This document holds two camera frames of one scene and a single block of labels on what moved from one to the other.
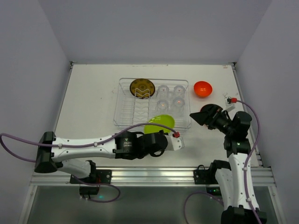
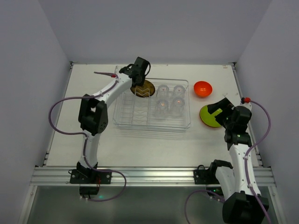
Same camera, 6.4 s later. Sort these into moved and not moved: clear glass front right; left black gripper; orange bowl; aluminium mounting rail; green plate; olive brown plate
Moved: left black gripper; green plate
Not moved: orange bowl; aluminium mounting rail; olive brown plate; clear glass front right
